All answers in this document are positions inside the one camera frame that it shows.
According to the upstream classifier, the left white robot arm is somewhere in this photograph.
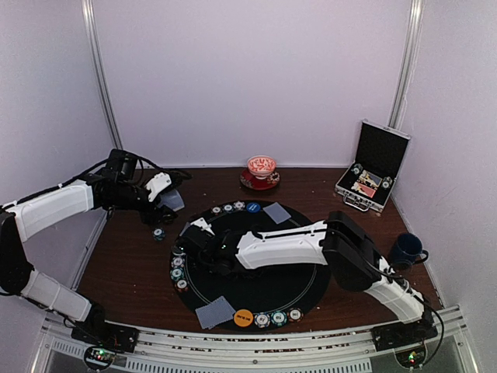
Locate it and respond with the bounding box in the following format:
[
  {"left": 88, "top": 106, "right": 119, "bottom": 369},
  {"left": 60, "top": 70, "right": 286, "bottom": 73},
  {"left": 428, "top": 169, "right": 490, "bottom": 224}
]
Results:
[{"left": 1, "top": 149, "right": 191, "bottom": 345}]

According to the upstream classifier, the round black poker mat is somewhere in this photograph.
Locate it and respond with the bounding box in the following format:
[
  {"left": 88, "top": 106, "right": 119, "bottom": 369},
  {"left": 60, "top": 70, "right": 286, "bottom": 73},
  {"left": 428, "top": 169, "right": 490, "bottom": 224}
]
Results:
[{"left": 171, "top": 200, "right": 331, "bottom": 332}]

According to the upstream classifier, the chip roll in case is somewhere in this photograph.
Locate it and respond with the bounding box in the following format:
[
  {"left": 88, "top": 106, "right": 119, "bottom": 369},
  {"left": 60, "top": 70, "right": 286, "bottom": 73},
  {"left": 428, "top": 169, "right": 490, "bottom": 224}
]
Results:
[
  {"left": 381, "top": 176, "right": 394, "bottom": 190},
  {"left": 350, "top": 163, "right": 363, "bottom": 176}
]

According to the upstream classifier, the card dealt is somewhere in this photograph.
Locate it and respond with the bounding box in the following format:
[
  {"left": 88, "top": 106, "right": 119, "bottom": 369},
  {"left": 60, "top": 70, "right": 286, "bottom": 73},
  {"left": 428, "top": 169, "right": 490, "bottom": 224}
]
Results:
[
  {"left": 263, "top": 202, "right": 291, "bottom": 224},
  {"left": 196, "top": 298, "right": 237, "bottom": 329}
]

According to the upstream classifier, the grey card deck box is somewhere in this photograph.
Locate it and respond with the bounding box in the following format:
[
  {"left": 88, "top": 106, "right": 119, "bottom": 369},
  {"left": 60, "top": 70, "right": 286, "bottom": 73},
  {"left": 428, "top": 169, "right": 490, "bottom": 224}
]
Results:
[{"left": 158, "top": 190, "right": 185, "bottom": 211}]

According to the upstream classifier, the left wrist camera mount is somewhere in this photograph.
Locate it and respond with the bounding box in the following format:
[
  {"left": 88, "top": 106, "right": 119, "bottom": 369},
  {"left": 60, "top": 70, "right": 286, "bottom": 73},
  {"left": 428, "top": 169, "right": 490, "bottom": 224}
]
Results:
[{"left": 144, "top": 173, "right": 172, "bottom": 202}]

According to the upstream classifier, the orange chip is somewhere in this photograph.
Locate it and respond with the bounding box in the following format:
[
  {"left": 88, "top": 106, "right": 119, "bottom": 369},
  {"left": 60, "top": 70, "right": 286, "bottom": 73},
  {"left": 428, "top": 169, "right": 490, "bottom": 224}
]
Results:
[
  {"left": 210, "top": 206, "right": 223, "bottom": 216},
  {"left": 287, "top": 308, "right": 304, "bottom": 322},
  {"left": 175, "top": 279, "right": 189, "bottom": 293}
]

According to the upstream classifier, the left aluminium frame post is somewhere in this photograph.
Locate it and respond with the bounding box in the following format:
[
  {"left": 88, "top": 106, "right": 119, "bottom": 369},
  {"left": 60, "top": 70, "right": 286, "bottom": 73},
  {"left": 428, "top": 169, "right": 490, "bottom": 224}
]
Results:
[{"left": 82, "top": 0, "right": 123, "bottom": 150}]

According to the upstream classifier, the right aluminium frame post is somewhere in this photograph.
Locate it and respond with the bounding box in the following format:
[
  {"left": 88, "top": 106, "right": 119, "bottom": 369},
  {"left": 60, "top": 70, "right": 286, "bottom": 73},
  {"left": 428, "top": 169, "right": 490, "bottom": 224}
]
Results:
[{"left": 388, "top": 0, "right": 424, "bottom": 130}]

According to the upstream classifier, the red playing card deck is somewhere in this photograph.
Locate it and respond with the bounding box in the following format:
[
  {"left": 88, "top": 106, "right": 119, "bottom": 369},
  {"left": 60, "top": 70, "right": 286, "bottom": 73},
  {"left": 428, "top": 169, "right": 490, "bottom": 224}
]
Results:
[{"left": 351, "top": 182, "right": 377, "bottom": 198}]

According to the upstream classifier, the chip roll in case left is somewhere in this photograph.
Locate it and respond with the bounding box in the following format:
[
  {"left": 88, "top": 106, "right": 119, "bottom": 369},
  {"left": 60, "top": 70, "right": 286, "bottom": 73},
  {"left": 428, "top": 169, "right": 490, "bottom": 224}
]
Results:
[{"left": 350, "top": 163, "right": 363, "bottom": 176}]

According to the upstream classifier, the aluminium poker case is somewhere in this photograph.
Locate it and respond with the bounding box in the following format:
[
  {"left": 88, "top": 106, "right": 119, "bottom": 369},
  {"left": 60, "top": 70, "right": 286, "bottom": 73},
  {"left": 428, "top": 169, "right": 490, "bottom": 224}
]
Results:
[{"left": 335, "top": 120, "right": 411, "bottom": 213}]

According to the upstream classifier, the blue small blind button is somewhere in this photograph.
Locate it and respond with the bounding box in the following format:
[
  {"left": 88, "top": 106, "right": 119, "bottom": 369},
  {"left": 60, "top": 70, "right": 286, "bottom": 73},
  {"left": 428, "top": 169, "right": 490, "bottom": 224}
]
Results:
[{"left": 246, "top": 202, "right": 261, "bottom": 213}]

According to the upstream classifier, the red floral saucer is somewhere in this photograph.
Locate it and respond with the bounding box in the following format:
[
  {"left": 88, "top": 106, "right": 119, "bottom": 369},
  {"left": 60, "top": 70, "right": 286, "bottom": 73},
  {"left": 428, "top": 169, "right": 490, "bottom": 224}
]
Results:
[{"left": 240, "top": 168, "right": 280, "bottom": 191}]

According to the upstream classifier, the chip roll in case right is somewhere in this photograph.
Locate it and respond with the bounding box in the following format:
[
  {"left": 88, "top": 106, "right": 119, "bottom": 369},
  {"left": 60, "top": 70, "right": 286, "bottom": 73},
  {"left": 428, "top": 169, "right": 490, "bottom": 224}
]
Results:
[{"left": 381, "top": 176, "right": 394, "bottom": 190}]

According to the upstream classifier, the green poker chip stack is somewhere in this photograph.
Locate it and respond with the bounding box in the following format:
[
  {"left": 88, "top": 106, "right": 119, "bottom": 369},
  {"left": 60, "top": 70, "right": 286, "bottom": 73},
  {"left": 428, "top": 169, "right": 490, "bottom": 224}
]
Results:
[{"left": 152, "top": 228, "right": 165, "bottom": 242}]

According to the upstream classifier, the playing card deck in case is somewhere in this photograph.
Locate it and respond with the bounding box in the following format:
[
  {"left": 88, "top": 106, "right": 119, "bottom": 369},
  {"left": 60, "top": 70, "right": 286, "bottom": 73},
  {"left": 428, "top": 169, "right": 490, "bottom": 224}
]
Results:
[{"left": 359, "top": 170, "right": 382, "bottom": 189}]

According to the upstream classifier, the aluminium frame post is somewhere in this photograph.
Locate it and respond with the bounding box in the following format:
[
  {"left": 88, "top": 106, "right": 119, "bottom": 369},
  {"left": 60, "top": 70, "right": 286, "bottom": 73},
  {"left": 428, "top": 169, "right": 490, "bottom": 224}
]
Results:
[
  {"left": 82, "top": 0, "right": 123, "bottom": 150},
  {"left": 388, "top": 0, "right": 424, "bottom": 130}
]

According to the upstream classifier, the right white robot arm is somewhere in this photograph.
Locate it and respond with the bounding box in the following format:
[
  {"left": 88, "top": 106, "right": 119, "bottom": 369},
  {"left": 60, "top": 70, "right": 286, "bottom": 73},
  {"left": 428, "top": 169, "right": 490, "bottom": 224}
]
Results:
[{"left": 176, "top": 211, "right": 434, "bottom": 343}]

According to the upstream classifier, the orange big blind button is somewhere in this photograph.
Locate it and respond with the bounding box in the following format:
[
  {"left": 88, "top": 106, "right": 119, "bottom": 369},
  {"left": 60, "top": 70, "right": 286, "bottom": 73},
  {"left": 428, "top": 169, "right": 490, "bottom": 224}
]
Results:
[{"left": 233, "top": 309, "right": 254, "bottom": 328}]

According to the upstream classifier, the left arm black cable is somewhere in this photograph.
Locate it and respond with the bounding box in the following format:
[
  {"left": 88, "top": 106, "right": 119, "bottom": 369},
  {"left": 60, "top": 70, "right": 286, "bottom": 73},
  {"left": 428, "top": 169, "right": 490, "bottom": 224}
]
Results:
[{"left": 7, "top": 153, "right": 193, "bottom": 207}]

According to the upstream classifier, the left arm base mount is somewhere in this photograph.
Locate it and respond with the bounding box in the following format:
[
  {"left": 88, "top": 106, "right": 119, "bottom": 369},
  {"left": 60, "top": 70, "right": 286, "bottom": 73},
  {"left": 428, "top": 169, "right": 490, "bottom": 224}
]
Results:
[{"left": 64, "top": 303, "right": 139, "bottom": 372}]

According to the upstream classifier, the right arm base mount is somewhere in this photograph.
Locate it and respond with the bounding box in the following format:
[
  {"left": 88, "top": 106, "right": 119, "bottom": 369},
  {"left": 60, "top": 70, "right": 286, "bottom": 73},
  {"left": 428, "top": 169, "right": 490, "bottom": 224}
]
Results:
[{"left": 371, "top": 311, "right": 438, "bottom": 371}]

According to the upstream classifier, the red patterned bowl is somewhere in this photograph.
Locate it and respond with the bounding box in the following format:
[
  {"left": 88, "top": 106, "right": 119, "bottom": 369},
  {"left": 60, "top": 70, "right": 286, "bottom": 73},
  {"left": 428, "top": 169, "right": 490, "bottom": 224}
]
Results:
[{"left": 247, "top": 155, "right": 276, "bottom": 180}]

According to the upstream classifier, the dark blue mug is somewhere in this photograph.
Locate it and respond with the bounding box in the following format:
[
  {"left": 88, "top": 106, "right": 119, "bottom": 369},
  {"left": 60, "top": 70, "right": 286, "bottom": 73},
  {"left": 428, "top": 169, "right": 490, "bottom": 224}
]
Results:
[{"left": 388, "top": 233, "right": 429, "bottom": 270}]

